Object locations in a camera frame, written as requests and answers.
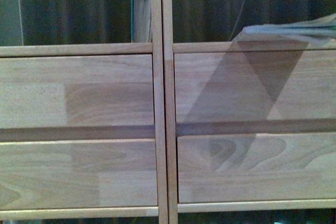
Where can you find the white illustrated paperback book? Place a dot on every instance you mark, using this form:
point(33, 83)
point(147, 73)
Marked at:
point(318, 32)

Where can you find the right wooden shelf unit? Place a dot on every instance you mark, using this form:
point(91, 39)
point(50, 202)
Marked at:
point(250, 125)

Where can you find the wooden shelf unit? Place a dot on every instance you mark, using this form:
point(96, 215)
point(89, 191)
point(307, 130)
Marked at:
point(82, 129)
point(250, 125)

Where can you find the left wooden shelf unit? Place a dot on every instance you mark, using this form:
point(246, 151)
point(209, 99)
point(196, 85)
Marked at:
point(82, 129)

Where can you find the dark green curtain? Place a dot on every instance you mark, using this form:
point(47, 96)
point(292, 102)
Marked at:
point(59, 22)

